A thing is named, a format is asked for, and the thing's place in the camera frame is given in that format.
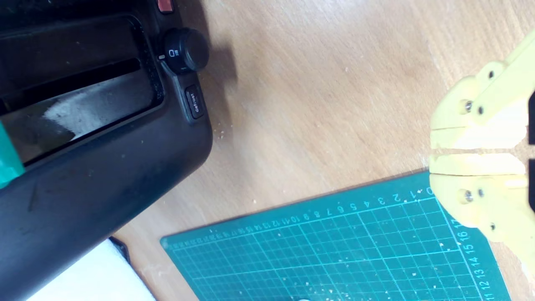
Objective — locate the black two-slot toaster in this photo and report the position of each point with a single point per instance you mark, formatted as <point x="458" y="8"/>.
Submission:
<point x="104" y="188"/>

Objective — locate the green cutting mat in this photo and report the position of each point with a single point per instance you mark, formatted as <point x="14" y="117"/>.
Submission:
<point x="334" y="251"/>

